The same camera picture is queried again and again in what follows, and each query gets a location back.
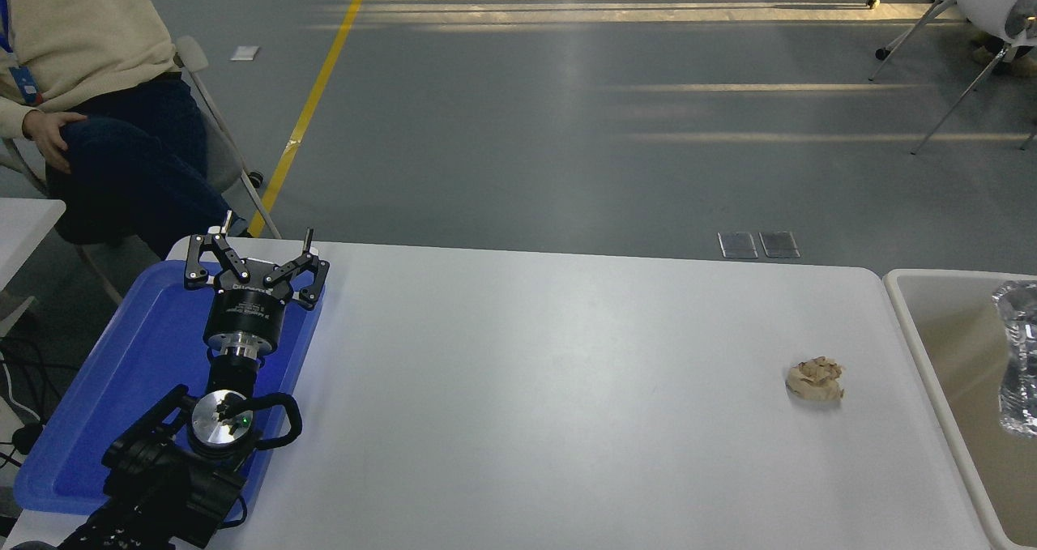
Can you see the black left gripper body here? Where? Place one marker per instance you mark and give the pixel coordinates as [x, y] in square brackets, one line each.
[243, 311]

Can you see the person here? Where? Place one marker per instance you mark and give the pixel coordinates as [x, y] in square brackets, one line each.
[97, 15]

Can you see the blue plastic tray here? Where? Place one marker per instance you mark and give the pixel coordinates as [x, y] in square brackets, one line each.
[121, 372]

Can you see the metal floor plate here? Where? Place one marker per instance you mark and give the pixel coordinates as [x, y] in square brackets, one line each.
[738, 245]
[779, 245]

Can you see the small white side table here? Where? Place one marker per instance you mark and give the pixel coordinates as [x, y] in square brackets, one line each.
[24, 226]

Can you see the crumpled tan paper ball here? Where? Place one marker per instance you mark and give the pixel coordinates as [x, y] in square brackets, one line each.
[817, 380]

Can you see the person's tan shoe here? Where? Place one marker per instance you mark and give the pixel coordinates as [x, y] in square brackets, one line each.
[988, 56]
[1022, 64]

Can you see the grey folding chair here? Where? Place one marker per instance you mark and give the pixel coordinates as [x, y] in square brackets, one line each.
[223, 157]

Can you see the person's right hand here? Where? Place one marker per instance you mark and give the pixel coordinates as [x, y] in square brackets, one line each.
[47, 133]

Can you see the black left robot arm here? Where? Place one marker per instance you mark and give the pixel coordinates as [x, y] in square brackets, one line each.
[162, 493]

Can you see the silver foil tray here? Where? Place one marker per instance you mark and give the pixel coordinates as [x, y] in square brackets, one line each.
[1019, 372]

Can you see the large pale bin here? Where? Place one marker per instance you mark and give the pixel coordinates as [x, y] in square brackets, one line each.
[948, 331]

